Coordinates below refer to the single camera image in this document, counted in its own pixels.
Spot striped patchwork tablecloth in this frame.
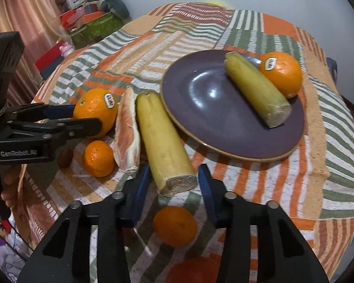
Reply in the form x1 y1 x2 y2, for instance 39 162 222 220
18 2 354 283

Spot cut yellow banana half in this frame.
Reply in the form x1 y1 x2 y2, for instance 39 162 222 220
225 51 292 129
135 91 199 197

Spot person's left hand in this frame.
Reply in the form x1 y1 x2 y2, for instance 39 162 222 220
0 165 25 204

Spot red flat box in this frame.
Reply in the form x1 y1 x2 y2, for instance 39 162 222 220
60 4 107 29

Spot orange striped curtain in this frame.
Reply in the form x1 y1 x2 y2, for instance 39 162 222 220
0 0 69 107

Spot small mandarin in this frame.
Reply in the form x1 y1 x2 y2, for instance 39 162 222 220
152 206 199 249
82 140 116 178

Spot purple ceramic plate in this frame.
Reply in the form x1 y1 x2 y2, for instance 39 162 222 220
161 50 306 162

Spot red gift box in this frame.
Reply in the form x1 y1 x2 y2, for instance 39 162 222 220
34 40 68 72

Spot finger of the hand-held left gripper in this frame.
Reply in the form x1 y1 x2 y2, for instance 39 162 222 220
6 117 103 148
7 103 79 123

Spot large orange with sticker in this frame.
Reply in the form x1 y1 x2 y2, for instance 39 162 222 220
73 88 118 138
259 51 303 99

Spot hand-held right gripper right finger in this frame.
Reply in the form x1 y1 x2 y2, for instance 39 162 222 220
198 163 331 283

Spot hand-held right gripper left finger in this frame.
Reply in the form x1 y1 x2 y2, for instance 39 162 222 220
16 163 152 283

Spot pink grapefruit wedge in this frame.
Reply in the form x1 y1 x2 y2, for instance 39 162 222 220
113 86 142 176

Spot grey stuffed cushion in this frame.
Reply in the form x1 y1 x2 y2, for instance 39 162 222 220
84 0 131 19

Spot blurred orange fruit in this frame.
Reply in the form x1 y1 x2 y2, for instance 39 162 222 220
165 256 222 283

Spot green patterned box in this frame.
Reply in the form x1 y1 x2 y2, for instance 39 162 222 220
69 12 127 49

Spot floral printed cloth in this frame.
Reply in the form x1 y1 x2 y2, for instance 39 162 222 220
0 221 28 283

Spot small brown fruit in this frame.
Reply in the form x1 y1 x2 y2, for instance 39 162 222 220
57 148 74 168

